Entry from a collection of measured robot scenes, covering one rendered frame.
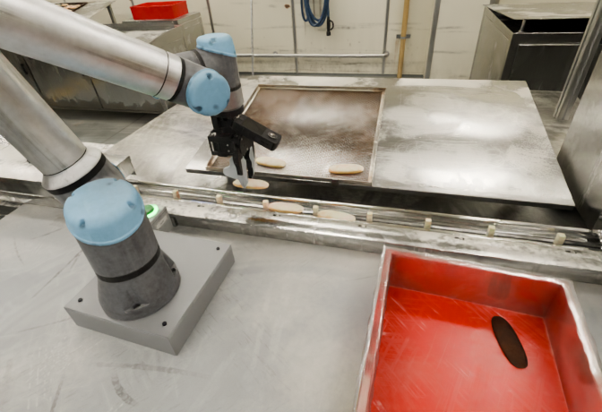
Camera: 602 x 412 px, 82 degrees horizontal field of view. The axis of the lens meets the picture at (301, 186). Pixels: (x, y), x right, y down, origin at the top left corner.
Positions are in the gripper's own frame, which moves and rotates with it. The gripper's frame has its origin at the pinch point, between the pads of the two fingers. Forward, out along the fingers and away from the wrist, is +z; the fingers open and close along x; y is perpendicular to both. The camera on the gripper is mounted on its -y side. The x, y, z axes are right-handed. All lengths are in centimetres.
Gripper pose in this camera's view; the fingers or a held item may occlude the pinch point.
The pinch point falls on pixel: (249, 179)
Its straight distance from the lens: 91.6
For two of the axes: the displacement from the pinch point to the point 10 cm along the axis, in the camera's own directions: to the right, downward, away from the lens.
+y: -9.7, -0.9, 2.4
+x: -2.5, 5.7, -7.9
